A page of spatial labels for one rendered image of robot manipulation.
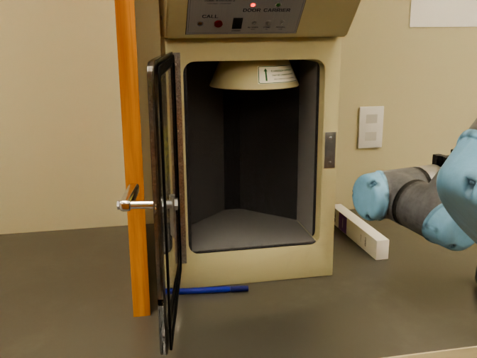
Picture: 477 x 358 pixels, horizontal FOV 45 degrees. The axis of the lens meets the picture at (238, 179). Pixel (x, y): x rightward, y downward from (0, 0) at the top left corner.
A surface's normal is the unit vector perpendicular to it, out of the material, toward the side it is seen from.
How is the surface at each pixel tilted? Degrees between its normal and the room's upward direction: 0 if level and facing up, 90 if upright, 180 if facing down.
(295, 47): 90
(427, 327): 0
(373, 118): 90
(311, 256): 90
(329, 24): 135
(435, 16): 90
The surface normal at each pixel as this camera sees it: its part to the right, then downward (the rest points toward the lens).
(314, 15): 0.15, 0.86
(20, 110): 0.20, 0.26
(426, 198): -0.65, -0.55
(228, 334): 0.00, -0.97
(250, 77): -0.14, -0.15
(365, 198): -0.90, 0.11
